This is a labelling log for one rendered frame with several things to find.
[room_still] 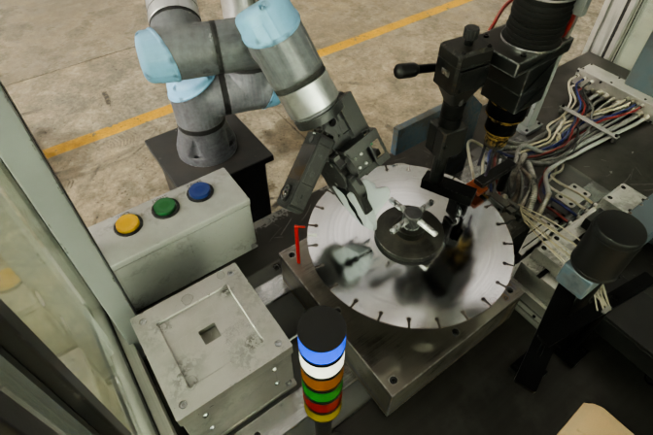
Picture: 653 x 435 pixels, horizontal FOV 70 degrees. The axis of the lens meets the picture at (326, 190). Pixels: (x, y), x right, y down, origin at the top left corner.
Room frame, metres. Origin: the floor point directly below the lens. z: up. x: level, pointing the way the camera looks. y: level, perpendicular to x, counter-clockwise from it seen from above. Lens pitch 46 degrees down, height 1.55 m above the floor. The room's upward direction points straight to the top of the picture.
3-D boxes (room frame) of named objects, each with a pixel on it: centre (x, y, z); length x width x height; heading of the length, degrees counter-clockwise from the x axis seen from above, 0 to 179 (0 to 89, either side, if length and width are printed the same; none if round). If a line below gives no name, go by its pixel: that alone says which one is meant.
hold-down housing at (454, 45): (0.53, -0.18, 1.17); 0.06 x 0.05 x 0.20; 117
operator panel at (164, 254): (0.56, 0.29, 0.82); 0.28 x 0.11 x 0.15; 126
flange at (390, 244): (0.47, -0.13, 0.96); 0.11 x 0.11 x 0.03
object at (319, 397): (0.20, 0.00, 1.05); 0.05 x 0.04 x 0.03; 36
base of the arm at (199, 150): (0.92, 0.31, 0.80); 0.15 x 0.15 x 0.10
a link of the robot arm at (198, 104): (0.92, 0.30, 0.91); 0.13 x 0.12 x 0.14; 107
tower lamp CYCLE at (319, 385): (0.20, 0.00, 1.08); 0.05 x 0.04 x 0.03; 36
